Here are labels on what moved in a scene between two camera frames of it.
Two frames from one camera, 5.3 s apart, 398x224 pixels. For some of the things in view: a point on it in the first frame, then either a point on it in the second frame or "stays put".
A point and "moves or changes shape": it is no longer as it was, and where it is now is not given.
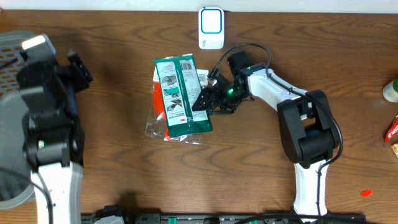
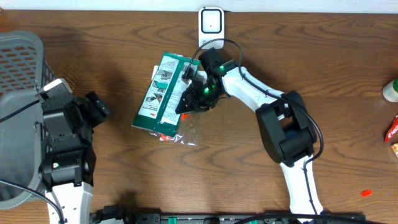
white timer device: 211,28 stays put
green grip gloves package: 181,89 moves or changes shape
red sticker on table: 366,193 stays put
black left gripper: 78,70 to 97,104
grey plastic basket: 17,183 stays put
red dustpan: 155,126 to 188,129
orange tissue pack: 395,147 stays put
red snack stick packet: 392,130 stays put
